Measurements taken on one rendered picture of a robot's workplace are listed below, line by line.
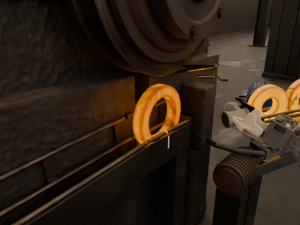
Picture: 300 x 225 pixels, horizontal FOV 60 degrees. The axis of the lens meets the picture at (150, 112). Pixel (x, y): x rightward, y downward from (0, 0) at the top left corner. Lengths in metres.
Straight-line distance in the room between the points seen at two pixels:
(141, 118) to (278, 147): 0.35
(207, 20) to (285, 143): 0.34
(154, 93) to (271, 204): 1.22
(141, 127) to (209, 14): 0.32
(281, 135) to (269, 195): 1.12
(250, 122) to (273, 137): 0.07
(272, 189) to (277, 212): 0.21
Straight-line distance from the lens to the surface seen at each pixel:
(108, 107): 0.69
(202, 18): 0.66
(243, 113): 1.00
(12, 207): 0.60
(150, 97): 0.68
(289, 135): 0.70
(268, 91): 1.03
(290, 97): 1.11
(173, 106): 0.78
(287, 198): 1.82
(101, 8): 0.52
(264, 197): 1.77
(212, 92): 0.91
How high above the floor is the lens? 1.03
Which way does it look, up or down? 21 degrees down
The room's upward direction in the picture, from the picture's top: straight up
